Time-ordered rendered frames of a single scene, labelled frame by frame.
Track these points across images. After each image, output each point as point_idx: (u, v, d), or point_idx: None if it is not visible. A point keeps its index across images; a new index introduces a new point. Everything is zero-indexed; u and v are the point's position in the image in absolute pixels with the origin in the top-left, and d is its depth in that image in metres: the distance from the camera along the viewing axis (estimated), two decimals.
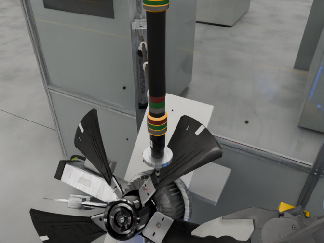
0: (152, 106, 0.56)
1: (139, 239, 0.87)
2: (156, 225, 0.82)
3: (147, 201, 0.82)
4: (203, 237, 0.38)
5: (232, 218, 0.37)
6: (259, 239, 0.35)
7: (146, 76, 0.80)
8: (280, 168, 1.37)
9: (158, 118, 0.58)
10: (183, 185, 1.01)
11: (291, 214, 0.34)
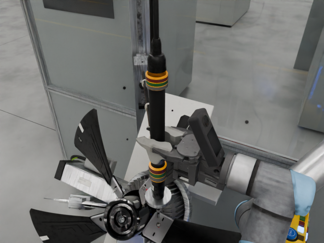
0: None
1: (139, 239, 0.87)
2: (156, 225, 0.82)
3: None
4: None
5: (175, 128, 0.65)
6: (182, 137, 0.62)
7: (148, 118, 0.89)
8: None
9: (158, 168, 0.66)
10: (183, 185, 1.01)
11: None
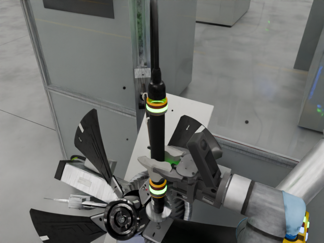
0: None
1: (139, 239, 0.87)
2: (156, 226, 0.83)
3: (147, 201, 0.82)
4: None
5: (174, 147, 0.68)
6: (181, 157, 0.65)
7: (148, 132, 0.92)
8: (280, 168, 1.37)
9: (158, 185, 0.70)
10: None
11: None
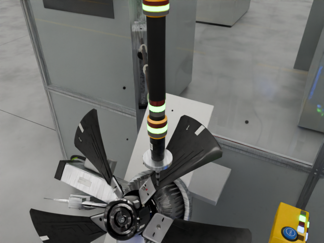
0: (152, 109, 0.57)
1: (139, 239, 0.87)
2: (156, 226, 0.83)
3: (147, 201, 0.82)
4: None
5: None
6: None
7: (146, 79, 0.81)
8: (280, 168, 1.37)
9: (158, 121, 0.58)
10: (183, 185, 1.01)
11: None
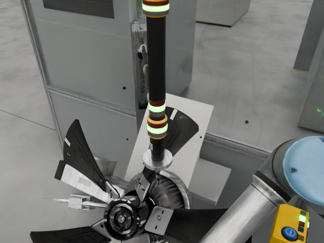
0: (152, 109, 0.57)
1: None
2: None
3: None
4: None
5: None
6: None
7: (146, 79, 0.81)
8: None
9: (158, 121, 0.58)
10: (183, 185, 1.01)
11: None
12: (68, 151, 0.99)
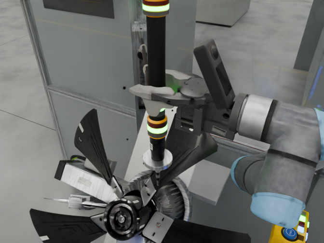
0: None
1: None
2: None
3: (146, 236, 0.81)
4: None
5: (182, 72, 0.57)
6: (186, 81, 0.54)
7: (146, 79, 0.81)
8: None
9: (158, 121, 0.58)
10: (183, 185, 1.01)
11: None
12: (80, 137, 0.98)
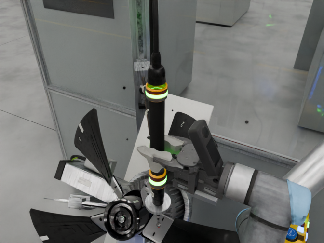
0: None
1: None
2: None
3: (146, 236, 0.81)
4: None
5: (175, 137, 0.66)
6: (182, 146, 0.63)
7: (148, 125, 0.90)
8: (280, 168, 1.37)
9: (158, 176, 0.68)
10: (183, 185, 1.01)
11: None
12: (80, 137, 0.98)
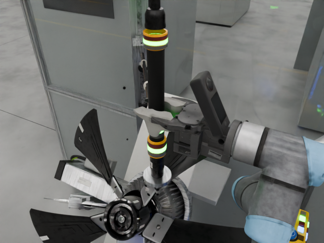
0: None
1: None
2: None
3: None
4: None
5: (175, 98, 0.60)
6: (183, 107, 0.57)
7: (147, 96, 0.84)
8: None
9: (157, 142, 0.61)
10: (183, 185, 1.01)
11: None
12: (80, 137, 0.98)
